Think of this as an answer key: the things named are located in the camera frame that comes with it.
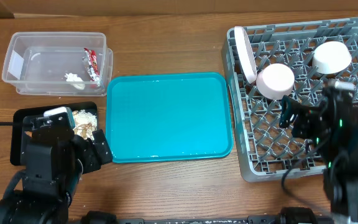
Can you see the rice and peanut pile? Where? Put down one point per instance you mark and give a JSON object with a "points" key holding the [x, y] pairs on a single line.
{"points": [[85, 124]]}

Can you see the teal plastic tray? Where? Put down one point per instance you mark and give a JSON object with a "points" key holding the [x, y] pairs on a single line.
{"points": [[174, 117]]}

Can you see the clear plastic bin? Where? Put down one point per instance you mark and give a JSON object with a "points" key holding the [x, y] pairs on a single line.
{"points": [[36, 62]]}

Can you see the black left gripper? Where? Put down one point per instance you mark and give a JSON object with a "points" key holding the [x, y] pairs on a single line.
{"points": [[93, 160]]}

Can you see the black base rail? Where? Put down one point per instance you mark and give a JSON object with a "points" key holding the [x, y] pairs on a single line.
{"points": [[287, 215]]}

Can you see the black tray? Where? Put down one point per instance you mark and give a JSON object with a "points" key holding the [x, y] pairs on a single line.
{"points": [[16, 155]]}

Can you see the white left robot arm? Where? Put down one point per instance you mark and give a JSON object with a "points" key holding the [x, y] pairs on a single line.
{"points": [[55, 160]]}

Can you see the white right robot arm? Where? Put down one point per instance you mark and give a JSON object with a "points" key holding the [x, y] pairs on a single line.
{"points": [[332, 127]]}

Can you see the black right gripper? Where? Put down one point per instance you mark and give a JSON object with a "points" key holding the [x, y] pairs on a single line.
{"points": [[303, 118]]}

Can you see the red foil snack wrapper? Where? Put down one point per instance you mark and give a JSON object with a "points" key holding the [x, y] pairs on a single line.
{"points": [[91, 66]]}

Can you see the grey dish rack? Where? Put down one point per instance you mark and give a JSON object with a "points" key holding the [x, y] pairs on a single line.
{"points": [[265, 151]]}

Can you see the white tissue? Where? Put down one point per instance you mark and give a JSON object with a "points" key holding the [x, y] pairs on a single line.
{"points": [[75, 81]]}

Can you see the pink plate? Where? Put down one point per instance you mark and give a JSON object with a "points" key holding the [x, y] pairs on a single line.
{"points": [[245, 54]]}

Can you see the white bowl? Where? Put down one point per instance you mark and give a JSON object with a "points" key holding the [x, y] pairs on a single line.
{"points": [[331, 57]]}

